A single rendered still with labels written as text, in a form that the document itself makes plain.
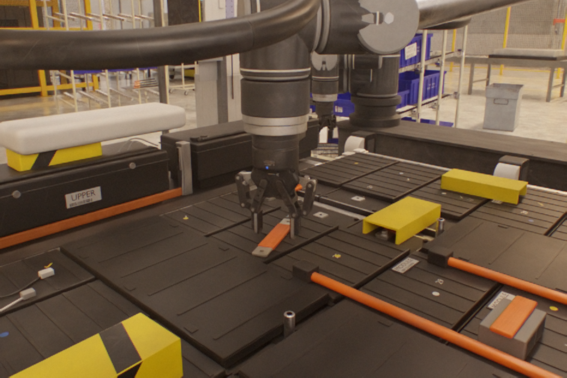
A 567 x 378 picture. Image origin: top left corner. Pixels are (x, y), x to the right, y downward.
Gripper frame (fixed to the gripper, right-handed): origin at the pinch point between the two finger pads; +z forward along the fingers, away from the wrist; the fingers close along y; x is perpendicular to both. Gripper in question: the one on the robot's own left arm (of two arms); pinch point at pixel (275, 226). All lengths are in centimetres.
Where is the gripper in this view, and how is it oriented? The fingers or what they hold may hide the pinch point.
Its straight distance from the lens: 82.3
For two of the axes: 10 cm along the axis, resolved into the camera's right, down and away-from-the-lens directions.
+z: 0.0, 9.6, 2.8
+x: 3.4, -2.6, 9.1
